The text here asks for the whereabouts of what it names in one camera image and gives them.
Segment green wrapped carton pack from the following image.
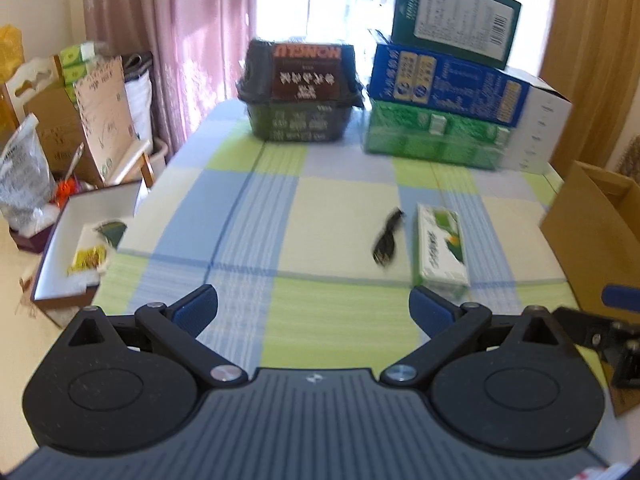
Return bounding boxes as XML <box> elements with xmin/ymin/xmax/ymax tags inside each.
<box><xmin>363</xmin><ymin>101</ymin><xmax>512</xmax><ymax>170</ymax></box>

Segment cardboard boxes pile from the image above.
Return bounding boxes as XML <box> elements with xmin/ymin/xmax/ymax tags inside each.
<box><xmin>1</xmin><ymin>42</ymin><xmax>151</xmax><ymax>188</ymax></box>

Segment checkered tablecloth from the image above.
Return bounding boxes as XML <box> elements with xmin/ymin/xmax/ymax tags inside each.
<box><xmin>96</xmin><ymin>101</ymin><xmax>575</xmax><ymax>370</ymax></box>

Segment black audio cable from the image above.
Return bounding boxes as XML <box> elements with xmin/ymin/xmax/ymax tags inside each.
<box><xmin>370</xmin><ymin>206</ymin><xmax>407</xmax><ymax>269</ymax></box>

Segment brown cardboard box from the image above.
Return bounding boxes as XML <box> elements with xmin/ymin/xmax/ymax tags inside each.
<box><xmin>540</xmin><ymin>162</ymin><xmax>639</xmax><ymax>416</ymax></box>

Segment blue carton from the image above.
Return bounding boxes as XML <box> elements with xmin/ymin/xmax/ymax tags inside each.
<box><xmin>368</xmin><ymin>44</ymin><xmax>529</xmax><ymax>128</ymax></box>

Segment white tray box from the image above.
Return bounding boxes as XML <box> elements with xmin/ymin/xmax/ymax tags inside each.
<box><xmin>30</xmin><ymin>181</ymin><xmax>148</xmax><ymax>310</ymax></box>

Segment clear plastic bag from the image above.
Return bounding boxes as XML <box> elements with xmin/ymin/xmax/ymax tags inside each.
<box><xmin>1</xmin><ymin>114</ymin><xmax>58</xmax><ymax>237</ymax></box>

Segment yellow plastic bag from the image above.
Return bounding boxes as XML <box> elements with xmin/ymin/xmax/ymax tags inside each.
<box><xmin>0</xmin><ymin>24</ymin><xmax>25</xmax><ymax>84</ymax></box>

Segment green white medicine box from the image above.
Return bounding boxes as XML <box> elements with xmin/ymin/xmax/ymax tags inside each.
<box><xmin>413</xmin><ymin>204</ymin><xmax>470</xmax><ymax>301</ymax></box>

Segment dark green carton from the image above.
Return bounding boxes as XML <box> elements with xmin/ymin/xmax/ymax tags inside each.
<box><xmin>390</xmin><ymin>0</ymin><xmax>522</xmax><ymax>70</ymax></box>

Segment brown curtain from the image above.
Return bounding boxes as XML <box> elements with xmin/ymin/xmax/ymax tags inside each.
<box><xmin>540</xmin><ymin>0</ymin><xmax>639</xmax><ymax>177</ymax></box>

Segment black instant noodle bowl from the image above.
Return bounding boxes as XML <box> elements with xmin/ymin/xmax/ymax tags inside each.
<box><xmin>236</xmin><ymin>39</ymin><xmax>363</xmax><ymax>143</ymax></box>

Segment pink curtain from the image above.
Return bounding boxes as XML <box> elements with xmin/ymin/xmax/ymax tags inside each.
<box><xmin>84</xmin><ymin>0</ymin><xmax>257</xmax><ymax>155</ymax></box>

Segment white tall box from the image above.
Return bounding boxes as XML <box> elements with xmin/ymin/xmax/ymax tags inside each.
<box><xmin>500</xmin><ymin>68</ymin><xmax>572</xmax><ymax>174</ymax></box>

